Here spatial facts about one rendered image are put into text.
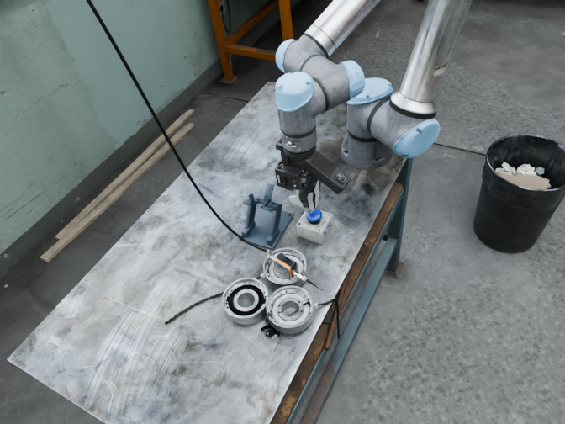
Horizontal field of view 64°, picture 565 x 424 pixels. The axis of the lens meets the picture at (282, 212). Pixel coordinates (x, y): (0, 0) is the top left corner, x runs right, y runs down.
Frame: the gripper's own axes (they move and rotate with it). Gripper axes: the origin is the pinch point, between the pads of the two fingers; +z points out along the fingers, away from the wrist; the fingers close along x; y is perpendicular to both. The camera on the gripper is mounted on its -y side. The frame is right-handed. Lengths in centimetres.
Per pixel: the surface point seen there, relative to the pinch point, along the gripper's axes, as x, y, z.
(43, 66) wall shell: -45, 161, 15
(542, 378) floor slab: -29, -73, 88
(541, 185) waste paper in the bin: -90, -54, 53
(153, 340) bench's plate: 42.8, 19.4, 8.3
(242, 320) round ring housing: 31.3, 2.2, 4.9
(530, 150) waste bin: -109, -47, 52
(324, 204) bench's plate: -9.4, 1.7, 8.2
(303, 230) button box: 3.4, 1.5, 5.1
